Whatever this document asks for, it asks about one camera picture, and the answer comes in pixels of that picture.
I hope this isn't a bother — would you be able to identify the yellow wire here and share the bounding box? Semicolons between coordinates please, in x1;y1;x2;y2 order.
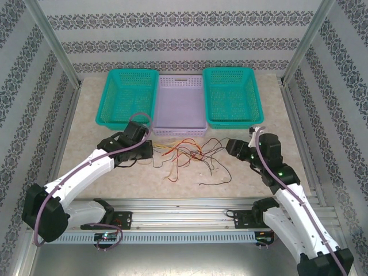
153;142;202;162

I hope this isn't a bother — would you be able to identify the aluminium frame side rail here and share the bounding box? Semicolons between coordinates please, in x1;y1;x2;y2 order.
279;82;339;231
25;85;84;231

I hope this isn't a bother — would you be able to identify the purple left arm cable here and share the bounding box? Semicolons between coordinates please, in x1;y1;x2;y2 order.
33;112;152;248

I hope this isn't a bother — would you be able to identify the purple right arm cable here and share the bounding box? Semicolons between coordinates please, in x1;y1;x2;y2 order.
254;126;348;276

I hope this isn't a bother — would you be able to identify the orange wire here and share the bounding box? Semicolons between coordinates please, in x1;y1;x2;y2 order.
162;155;202;181

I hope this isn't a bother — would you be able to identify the teal plastic basket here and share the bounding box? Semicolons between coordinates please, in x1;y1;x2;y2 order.
95;68;160;132
202;66;265;129

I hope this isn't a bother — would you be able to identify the white slotted cable duct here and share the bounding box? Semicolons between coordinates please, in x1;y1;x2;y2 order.
56;229;277;246

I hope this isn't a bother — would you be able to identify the dark red wire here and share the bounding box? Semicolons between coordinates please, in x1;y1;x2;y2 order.
167;139;204;182

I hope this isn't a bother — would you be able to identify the small circuit board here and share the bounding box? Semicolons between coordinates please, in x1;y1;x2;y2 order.
255;231;275;246
94;232;120;242

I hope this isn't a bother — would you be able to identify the lavender plastic basket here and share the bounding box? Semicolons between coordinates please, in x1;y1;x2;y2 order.
152;75;208;137

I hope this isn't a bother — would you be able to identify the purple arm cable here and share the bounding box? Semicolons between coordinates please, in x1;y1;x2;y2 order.
254;126;348;276
33;112;152;248

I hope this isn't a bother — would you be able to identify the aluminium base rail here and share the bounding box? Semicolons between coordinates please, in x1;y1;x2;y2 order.
68;197;288;231

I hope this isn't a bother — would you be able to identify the aluminium frame post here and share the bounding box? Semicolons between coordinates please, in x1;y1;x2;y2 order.
24;0;83;87
280;0;336;86

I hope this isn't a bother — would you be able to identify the short purple cable loop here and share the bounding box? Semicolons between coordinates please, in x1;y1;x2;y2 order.
96;223;124;252

